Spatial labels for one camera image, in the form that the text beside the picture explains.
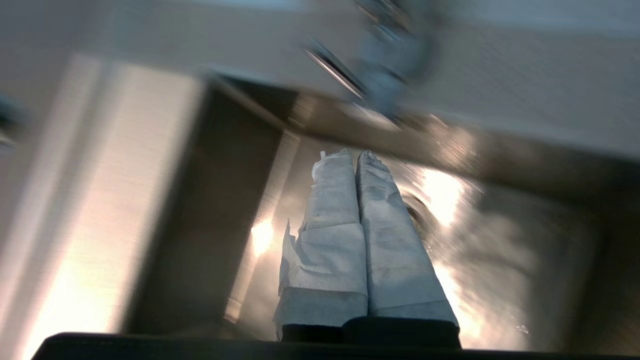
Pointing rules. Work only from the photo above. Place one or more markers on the wrapped right gripper right finger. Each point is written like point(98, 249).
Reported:
point(395, 260)

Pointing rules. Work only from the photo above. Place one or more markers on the wrapped right gripper left finger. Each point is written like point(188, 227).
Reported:
point(330, 250)

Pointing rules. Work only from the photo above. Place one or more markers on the chrome gooseneck kitchen faucet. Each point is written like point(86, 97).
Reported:
point(390, 60)

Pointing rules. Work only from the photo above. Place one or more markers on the stainless steel sink basin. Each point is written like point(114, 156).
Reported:
point(500, 250)

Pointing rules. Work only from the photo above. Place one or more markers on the round metal drain strainer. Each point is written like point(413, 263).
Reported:
point(415, 210)

